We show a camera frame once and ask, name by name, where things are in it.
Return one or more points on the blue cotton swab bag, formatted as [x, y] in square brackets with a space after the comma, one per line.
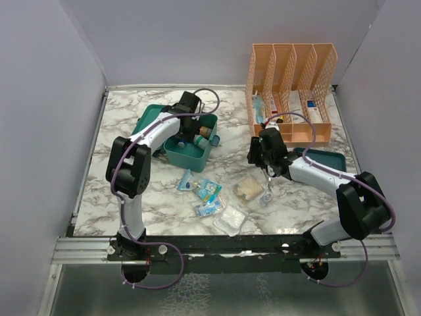
[207, 190]

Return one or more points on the red white medicine box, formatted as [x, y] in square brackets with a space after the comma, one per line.
[273, 105]

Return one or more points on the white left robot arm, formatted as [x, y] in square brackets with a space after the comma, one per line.
[129, 166]

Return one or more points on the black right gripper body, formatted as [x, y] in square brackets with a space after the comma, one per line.
[265, 157]

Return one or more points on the dark teal divided tray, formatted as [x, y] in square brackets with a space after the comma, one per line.
[330, 159]

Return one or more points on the zip bag of bandages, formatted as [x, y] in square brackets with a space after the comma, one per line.
[247, 189]

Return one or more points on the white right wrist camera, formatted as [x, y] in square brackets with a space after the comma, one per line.
[270, 124]

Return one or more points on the black handled scissors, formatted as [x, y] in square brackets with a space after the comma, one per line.
[268, 180]

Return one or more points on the tape roll in bag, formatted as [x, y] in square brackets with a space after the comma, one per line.
[266, 199]

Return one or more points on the blue toothbrush package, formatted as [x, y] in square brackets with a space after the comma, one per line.
[259, 107]

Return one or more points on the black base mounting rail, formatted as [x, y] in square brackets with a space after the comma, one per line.
[215, 254]

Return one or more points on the zip bag of blue packets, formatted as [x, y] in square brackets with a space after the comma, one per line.
[208, 209]

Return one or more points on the orange plastic file organizer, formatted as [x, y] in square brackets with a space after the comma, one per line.
[288, 83]

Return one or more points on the white bottle green label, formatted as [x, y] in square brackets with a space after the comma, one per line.
[200, 141]

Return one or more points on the amber bottle orange label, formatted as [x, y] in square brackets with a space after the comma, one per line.
[205, 132]

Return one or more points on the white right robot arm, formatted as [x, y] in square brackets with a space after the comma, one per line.
[361, 204]

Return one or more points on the blue white medicine box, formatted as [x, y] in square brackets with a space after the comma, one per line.
[314, 113]

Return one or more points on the green plastic medicine box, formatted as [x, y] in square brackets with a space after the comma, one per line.
[190, 156]

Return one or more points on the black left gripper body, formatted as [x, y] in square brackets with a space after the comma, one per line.
[193, 127]

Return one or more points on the white gauze pad packet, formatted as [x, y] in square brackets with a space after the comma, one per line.
[231, 219]

